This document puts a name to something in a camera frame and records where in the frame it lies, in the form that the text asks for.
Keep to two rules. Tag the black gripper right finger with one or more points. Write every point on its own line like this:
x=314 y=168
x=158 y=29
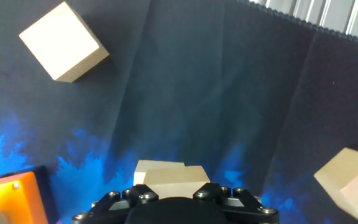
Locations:
x=228 y=196

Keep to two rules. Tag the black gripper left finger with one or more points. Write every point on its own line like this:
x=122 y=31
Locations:
x=129 y=196

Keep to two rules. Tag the blue mountain print cloth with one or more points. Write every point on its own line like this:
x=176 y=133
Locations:
x=197 y=93

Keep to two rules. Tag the orange square base block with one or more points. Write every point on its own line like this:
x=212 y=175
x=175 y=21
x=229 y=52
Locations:
x=14 y=199

